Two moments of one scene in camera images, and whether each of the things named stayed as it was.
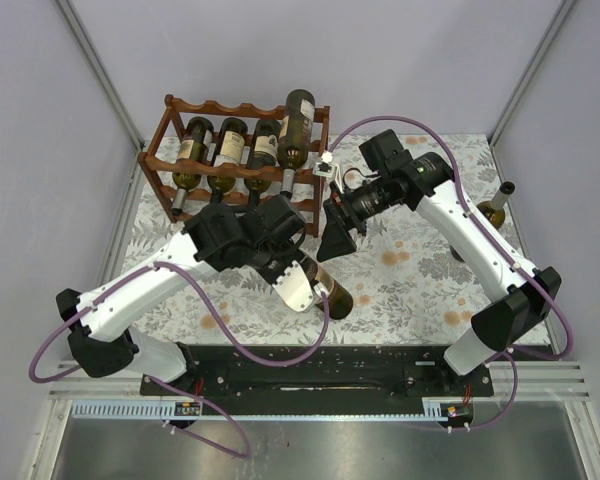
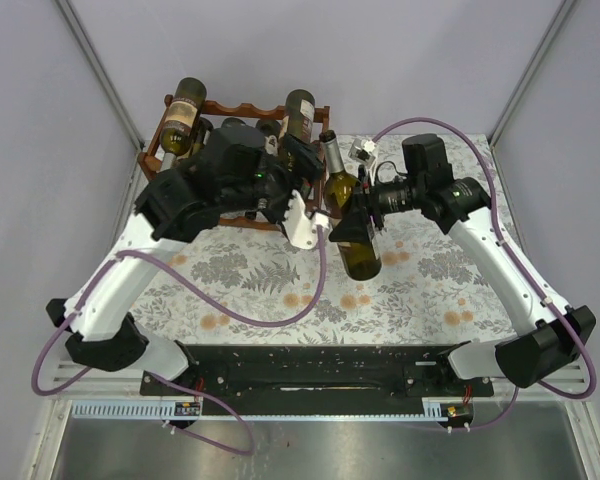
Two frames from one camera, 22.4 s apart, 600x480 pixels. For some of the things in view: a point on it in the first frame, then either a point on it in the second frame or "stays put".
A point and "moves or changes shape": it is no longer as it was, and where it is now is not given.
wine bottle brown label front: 340,302 -> 181,119
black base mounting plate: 323,371 stays put
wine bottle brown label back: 295,135 stays put
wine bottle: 494,210 moves or changes shape
